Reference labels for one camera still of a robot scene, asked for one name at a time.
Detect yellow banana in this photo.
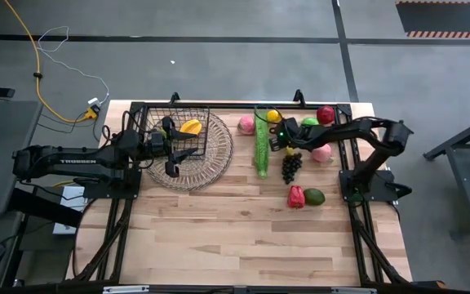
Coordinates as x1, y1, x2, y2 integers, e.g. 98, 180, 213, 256
179, 118, 203, 136

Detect yellow extension cable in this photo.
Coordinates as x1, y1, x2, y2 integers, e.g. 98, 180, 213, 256
2, 0, 100, 123

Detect black desk leg bar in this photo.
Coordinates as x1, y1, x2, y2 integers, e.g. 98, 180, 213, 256
8, 186, 86, 229

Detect thin white cable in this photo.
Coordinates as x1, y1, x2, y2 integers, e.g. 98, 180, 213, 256
36, 25, 111, 105

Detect gray desk top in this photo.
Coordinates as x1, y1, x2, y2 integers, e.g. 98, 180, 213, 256
0, 100, 43, 217

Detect black aluminium table frame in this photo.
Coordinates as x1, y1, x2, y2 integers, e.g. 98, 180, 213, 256
71, 88, 414, 294

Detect black wire basket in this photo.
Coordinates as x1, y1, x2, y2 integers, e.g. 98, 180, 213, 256
144, 105, 211, 160

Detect pink peach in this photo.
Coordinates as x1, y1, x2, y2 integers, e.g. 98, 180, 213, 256
237, 114, 256, 136
310, 143, 333, 164

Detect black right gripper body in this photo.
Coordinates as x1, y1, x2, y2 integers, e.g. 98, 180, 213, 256
268, 136, 289, 154

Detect dark purple grape bunch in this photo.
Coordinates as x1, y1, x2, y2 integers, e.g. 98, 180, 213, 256
281, 146, 304, 185

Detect black mat with striped edge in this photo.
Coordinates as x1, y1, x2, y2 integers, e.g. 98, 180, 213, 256
395, 0, 470, 40

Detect green avocado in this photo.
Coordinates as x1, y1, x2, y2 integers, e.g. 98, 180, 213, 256
303, 187, 326, 207

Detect white box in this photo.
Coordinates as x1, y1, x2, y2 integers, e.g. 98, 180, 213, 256
51, 185, 87, 236

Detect red apple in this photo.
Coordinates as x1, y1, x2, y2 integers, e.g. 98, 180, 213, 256
316, 105, 336, 126

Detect green romaine lettuce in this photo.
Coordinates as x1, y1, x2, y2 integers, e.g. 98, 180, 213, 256
253, 105, 271, 179

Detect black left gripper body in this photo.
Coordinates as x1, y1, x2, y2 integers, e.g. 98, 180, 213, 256
140, 130, 169, 160

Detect red bell pepper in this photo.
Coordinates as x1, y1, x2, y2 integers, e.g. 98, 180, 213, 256
286, 185, 306, 210

